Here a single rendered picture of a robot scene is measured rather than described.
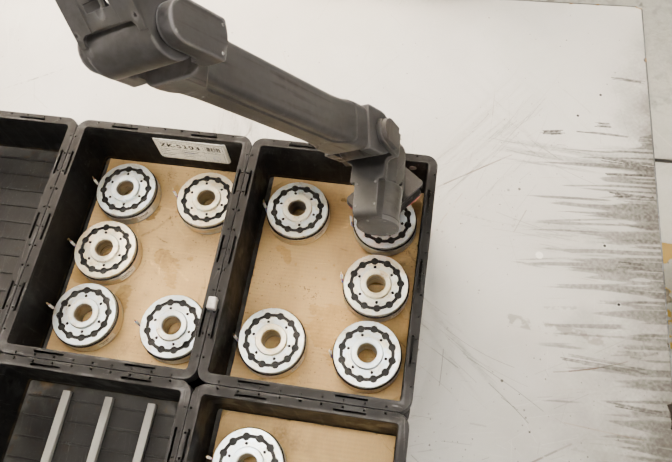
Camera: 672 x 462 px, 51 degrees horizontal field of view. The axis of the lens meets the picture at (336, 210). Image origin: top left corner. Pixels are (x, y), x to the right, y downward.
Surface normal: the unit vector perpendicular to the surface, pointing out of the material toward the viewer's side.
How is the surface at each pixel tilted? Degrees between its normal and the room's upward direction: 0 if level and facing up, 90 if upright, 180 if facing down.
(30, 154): 0
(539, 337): 0
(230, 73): 67
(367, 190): 27
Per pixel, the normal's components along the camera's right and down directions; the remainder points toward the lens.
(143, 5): 0.86, -0.12
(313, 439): -0.06, -0.44
